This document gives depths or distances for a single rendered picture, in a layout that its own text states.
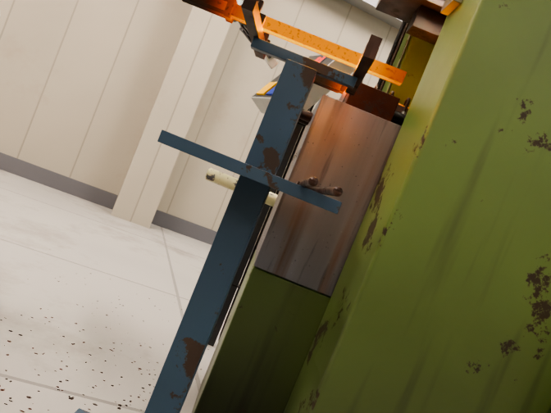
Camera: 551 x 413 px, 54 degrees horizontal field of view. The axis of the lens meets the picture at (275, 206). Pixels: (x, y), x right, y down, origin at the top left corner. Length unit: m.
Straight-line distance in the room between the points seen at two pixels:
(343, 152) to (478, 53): 0.38
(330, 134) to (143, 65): 3.34
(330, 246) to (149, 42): 3.45
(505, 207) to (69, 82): 3.84
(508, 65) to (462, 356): 0.57
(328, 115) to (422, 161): 0.33
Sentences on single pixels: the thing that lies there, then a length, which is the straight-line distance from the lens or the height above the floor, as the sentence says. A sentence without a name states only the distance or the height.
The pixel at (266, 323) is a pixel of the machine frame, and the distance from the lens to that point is 1.35.
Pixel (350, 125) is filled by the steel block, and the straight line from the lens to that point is 1.33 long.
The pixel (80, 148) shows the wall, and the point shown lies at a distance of 4.54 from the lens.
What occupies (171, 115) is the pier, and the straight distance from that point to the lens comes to 4.22.
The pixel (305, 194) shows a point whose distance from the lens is 0.84.
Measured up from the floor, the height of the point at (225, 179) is 0.62.
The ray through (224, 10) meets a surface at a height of 0.94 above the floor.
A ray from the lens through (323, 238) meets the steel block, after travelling 1.32.
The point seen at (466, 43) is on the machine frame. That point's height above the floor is 1.05.
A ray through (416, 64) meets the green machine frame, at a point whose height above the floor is 1.18.
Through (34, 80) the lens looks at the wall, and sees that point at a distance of 4.59.
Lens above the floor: 0.67
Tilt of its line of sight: 2 degrees down
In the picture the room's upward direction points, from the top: 22 degrees clockwise
